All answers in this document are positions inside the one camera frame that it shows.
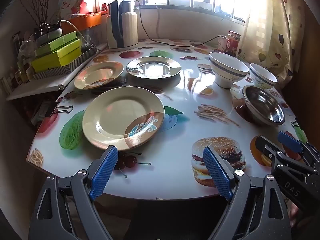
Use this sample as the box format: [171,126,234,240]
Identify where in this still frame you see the black power cable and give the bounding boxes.
[135,0,227,46]

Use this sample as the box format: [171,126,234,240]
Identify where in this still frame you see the white can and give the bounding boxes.
[217,35,228,53]

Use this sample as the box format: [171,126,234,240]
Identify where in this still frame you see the clear glass jar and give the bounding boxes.
[81,29,97,50]

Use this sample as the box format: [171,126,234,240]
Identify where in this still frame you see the cream electric kettle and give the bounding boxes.
[107,0,139,52]

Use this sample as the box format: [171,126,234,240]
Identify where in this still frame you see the stainless steel bowl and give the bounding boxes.
[242,85,286,126]

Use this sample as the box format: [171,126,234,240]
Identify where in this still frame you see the white shelf board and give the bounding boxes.
[6,44,108,102]

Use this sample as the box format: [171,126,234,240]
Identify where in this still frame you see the orange plastic tray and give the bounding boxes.
[61,12,102,34]

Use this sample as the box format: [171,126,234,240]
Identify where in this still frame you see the black binder clip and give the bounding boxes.
[45,100,73,118]

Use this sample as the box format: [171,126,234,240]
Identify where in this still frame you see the food print tablecloth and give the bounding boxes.
[26,39,309,202]

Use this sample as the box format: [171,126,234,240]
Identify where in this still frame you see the small white bowl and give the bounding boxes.
[249,63,278,90]

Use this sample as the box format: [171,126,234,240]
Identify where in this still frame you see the chevron patterned tray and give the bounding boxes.
[32,44,97,80]

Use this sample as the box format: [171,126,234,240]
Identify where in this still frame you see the large white bowl blue band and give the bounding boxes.
[209,51,250,89]

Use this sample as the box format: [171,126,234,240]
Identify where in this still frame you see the window with metal bars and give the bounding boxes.
[82,0,253,27]

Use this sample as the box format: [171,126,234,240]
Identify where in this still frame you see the cream heart print curtain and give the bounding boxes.
[236,0,307,88]

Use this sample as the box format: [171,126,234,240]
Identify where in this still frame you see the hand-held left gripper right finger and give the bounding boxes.
[203,146,292,240]

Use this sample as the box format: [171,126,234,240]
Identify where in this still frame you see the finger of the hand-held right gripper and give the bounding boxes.
[278,131,320,160]
[255,135,288,168]

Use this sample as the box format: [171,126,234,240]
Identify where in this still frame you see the grey rimmed plate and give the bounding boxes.
[126,56,181,79]

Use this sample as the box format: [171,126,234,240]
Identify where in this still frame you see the beige plate blue motif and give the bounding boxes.
[82,87,165,152]

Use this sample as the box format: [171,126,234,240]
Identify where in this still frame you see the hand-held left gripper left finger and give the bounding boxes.
[28,145,118,240]

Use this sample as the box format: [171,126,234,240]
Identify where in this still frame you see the lime green box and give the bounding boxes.
[30,39,83,73]

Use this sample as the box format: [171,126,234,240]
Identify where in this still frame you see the flat green box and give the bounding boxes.
[34,31,78,57]

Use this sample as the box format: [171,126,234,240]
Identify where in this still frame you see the grey oval device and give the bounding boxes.
[34,23,63,46]

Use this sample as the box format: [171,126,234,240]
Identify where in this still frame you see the dried willow branches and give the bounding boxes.
[19,0,54,28]

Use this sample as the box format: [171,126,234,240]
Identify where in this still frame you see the grey cable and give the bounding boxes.
[155,3,161,32]

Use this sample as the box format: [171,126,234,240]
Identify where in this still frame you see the beige plate brown rim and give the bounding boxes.
[74,61,125,90]

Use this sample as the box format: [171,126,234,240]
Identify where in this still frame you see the red lid sauce jar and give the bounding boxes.
[226,30,242,55]

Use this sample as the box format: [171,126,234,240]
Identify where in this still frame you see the crumpled plastic packages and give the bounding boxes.
[30,101,60,130]

